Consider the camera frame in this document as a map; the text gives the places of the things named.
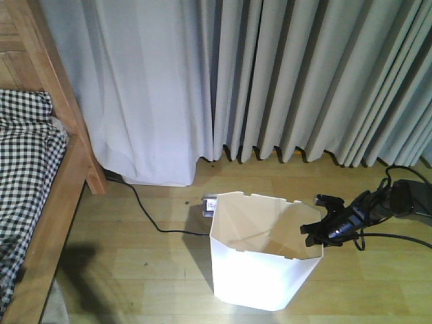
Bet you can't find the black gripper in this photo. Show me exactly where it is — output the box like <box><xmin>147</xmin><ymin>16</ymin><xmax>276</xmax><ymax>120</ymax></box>
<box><xmin>300</xmin><ymin>190</ymin><xmax>394</xmax><ymax>247</ymax></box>

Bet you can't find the white plastic trash bin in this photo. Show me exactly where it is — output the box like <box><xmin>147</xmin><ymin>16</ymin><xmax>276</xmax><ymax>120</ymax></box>
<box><xmin>210</xmin><ymin>192</ymin><xmax>323</xmax><ymax>311</ymax></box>

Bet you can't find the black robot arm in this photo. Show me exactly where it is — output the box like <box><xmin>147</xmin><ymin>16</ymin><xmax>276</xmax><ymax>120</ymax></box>
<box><xmin>300</xmin><ymin>180</ymin><xmax>431</xmax><ymax>247</ymax></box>

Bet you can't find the white floor outlet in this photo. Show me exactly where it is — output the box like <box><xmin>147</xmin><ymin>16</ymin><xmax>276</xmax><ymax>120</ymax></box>
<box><xmin>202</xmin><ymin>194</ymin><xmax>219</xmax><ymax>217</ymax></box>

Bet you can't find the white pleated curtain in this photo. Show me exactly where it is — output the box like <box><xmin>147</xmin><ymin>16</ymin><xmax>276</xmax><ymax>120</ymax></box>
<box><xmin>41</xmin><ymin>1</ymin><xmax>431</xmax><ymax>186</ymax></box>

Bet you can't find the grey round rug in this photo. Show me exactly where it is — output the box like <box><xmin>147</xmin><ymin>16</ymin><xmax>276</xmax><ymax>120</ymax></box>
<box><xmin>40</xmin><ymin>280</ymin><xmax>70</xmax><ymax>324</ymax></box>

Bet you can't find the black white checkered bedding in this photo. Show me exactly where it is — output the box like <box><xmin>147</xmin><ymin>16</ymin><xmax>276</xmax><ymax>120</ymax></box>
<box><xmin>1</xmin><ymin>90</ymin><xmax>68</xmax><ymax>313</ymax></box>

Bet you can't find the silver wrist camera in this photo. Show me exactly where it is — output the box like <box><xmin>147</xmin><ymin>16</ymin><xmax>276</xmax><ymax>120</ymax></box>
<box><xmin>314</xmin><ymin>194</ymin><xmax>344</xmax><ymax>213</ymax></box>

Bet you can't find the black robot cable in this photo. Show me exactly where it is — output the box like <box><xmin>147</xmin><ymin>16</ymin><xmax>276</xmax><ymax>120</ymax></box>
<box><xmin>350</xmin><ymin>164</ymin><xmax>432</xmax><ymax>251</ymax></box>

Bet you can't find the black outlet power cord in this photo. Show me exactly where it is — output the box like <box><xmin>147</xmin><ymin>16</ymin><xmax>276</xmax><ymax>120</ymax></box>
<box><xmin>105</xmin><ymin>170</ymin><xmax>212</xmax><ymax>236</ymax></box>

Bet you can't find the wooden bed frame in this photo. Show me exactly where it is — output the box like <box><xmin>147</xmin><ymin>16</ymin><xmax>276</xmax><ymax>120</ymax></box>
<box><xmin>1</xmin><ymin>1</ymin><xmax>106</xmax><ymax>323</ymax></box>

